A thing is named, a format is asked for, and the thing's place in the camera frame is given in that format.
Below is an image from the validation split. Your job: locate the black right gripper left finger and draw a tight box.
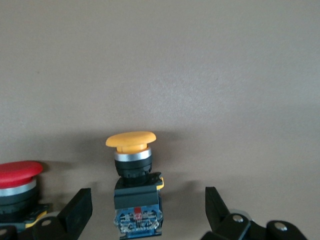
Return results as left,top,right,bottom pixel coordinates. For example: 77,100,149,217
0,187,94,240

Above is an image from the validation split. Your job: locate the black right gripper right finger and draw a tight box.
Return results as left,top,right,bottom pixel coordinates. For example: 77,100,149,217
199,186,309,240

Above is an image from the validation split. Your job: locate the yellow mushroom push button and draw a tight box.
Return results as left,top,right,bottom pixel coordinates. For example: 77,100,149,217
104,131,166,237

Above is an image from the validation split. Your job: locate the red mushroom push button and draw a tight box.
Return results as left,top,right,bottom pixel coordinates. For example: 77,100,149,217
0,160,54,233

